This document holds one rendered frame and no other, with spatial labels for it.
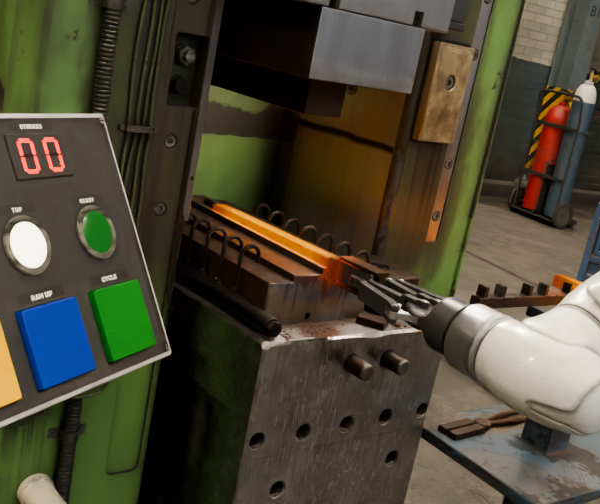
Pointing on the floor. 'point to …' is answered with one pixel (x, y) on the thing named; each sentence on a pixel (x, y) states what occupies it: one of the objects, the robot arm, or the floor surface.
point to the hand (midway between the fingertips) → (360, 278)
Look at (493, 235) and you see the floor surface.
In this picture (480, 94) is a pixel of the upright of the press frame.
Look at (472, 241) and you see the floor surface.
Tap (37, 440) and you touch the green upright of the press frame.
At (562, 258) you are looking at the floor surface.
